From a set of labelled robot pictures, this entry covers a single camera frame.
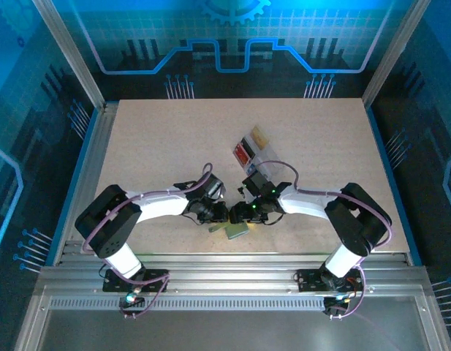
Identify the green card holder wallet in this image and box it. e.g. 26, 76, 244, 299
209, 222, 251, 241

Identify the clear acrylic card organizer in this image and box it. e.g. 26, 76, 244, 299
230, 125, 290, 181

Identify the red credit card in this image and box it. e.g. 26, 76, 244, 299
233, 144, 252, 166

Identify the black credit card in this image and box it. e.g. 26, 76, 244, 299
239, 137, 256, 156

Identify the gold credit card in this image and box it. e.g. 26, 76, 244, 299
249, 126, 270, 149

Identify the small LED connector board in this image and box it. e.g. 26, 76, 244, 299
323, 294, 352, 318
118, 292, 145, 316

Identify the aluminium table edge extrusion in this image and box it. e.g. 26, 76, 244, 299
53, 101, 121, 266

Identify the blue table edge strip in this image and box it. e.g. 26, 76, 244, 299
365, 105, 423, 267
45, 107, 102, 267

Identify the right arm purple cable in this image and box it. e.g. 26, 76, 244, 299
254, 159, 396, 319

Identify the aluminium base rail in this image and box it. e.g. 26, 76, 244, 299
38, 252, 431, 295

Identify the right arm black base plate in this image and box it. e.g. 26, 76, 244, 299
295, 268, 365, 293

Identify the slotted grey cable duct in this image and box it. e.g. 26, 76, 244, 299
49, 296, 328, 312

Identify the grey metal frame panel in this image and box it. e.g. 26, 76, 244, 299
12, 284, 451, 351

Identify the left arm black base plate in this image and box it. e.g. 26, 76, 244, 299
102, 268, 170, 293

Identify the aluminium frame post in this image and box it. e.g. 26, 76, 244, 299
31, 0, 106, 110
362, 0, 433, 107

